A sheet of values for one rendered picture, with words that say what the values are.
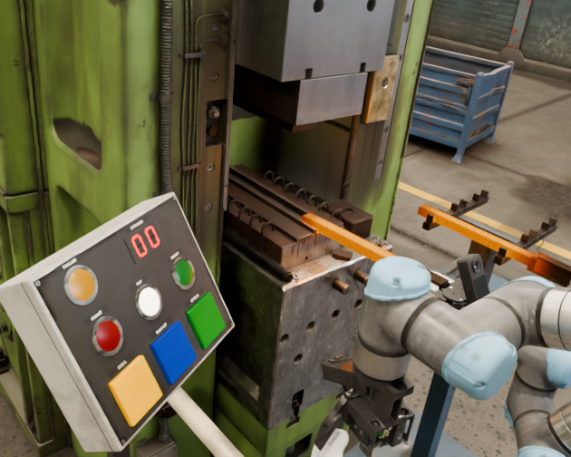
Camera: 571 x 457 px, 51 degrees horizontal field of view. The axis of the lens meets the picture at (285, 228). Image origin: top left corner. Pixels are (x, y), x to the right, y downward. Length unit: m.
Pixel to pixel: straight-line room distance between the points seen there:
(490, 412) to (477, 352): 1.90
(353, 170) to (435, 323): 1.00
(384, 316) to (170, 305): 0.41
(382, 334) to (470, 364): 0.12
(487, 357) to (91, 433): 0.56
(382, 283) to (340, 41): 0.67
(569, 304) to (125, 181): 0.83
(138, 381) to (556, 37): 8.44
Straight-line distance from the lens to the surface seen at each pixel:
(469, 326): 0.70
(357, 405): 0.85
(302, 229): 1.42
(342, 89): 1.30
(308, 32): 1.20
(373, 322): 0.75
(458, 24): 9.61
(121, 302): 0.94
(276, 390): 1.54
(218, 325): 1.09
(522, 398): 1.17
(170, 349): 0.99
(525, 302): 0.78
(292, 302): 1.38
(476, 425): 2.50
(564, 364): 1.12
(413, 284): 0.72
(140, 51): 1.16
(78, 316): 0.89
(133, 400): 0.93
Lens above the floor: 1.66
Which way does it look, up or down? 28 degrees down
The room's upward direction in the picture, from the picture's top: 6 degrees clockwise
